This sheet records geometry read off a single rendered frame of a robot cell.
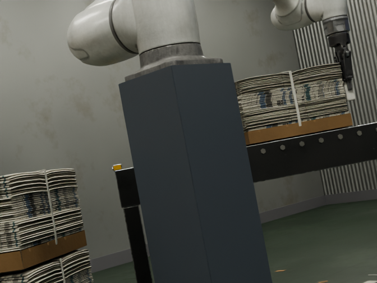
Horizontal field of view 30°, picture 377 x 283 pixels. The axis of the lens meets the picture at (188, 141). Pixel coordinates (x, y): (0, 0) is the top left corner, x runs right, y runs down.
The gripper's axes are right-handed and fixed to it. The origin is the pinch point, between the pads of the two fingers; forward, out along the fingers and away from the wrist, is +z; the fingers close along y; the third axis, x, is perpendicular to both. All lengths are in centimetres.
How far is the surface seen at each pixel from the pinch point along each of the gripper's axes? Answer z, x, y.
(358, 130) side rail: 14.6, -5.7, 18.0
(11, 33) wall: -129, -157, -380
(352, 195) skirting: 84, 184, -592
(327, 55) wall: -88, 187, -591
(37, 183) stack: 13, -105, 63
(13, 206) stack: 18, -110, 75
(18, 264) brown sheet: 31, -111, 76
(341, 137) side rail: 15.9, -11.9, 18.1
